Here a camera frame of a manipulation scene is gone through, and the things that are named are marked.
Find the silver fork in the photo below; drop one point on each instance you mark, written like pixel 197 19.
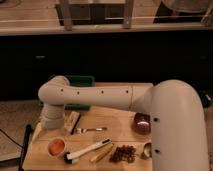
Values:
pixel 84 130

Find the bunch of dark grapes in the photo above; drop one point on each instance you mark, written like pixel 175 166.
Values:
pixel 124 153

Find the dark red bowl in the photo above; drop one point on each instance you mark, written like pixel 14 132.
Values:
pixel 142 124

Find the wooden block with dark edge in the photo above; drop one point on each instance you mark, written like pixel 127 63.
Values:
pixel 71 122

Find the wooden cutting board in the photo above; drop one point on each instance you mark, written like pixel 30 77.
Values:
pixel 119 131

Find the yellow banana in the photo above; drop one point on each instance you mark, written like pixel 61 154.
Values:
pixel 102 153

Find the wooden chair frame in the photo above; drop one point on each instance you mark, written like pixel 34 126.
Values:
pixel 94 12

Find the green tray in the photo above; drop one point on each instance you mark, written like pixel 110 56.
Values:
pixel 80 82

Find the black bar left of board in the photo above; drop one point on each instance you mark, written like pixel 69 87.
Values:
pixel 28 131

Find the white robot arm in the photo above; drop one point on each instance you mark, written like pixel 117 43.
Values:
pixel 179 140

